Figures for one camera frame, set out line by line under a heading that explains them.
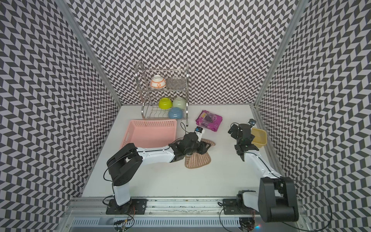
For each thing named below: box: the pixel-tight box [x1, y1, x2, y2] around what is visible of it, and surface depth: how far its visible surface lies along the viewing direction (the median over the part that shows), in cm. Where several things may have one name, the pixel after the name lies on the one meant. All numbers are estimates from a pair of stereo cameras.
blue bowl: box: [168, 106, 184, 119], surface depth 107 cm
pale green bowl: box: [172, 96, 187, 110], surface depth 114 cm
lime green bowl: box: [158, 97, 173, 110], surface depth 114 cm
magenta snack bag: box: [195, 109, 223, 132], surface depth 105 cm
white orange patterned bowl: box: [149, 74, 167, 89], surface depth 93 cm
